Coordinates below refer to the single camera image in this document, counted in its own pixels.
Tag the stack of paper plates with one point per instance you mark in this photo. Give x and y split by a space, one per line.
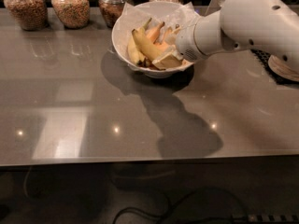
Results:
282 69

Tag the left yellow-green banana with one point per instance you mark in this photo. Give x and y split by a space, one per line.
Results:
134 53

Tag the black rubber mat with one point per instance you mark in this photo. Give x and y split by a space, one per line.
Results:
263 58

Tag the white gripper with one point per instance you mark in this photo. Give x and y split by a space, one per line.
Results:
186 44

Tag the black power strip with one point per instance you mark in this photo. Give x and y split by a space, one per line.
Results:
265 219

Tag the yellow banana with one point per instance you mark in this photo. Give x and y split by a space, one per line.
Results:
146 46

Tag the glass jar of grains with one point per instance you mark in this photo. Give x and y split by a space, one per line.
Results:
73 14

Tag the glass jar of cereal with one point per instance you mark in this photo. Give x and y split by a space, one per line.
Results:
31 15

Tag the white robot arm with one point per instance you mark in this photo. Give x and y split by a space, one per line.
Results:
266 25

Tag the half-full glass jar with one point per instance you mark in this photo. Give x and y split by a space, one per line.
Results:
111 10

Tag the orange-yellow banana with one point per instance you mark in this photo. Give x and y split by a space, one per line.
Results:
153 33

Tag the middle back banana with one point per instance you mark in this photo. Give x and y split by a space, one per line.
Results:
167 32

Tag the white bowl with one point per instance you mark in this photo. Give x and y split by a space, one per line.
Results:
124 31

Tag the banana under front one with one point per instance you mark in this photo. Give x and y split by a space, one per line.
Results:
162 46

